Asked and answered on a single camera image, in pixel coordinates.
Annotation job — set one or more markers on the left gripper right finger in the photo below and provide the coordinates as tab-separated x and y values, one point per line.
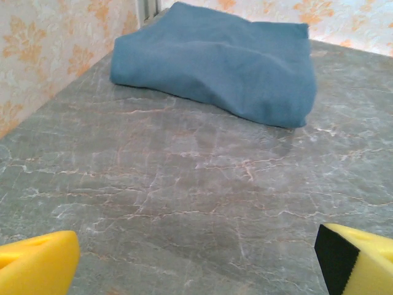
365	264

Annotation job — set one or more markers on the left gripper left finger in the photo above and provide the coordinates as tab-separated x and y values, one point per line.
33	267

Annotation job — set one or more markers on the blue t-shirt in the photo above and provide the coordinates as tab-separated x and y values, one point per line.
215	64

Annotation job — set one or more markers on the aluminium corner post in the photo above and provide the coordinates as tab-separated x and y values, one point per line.
149	10

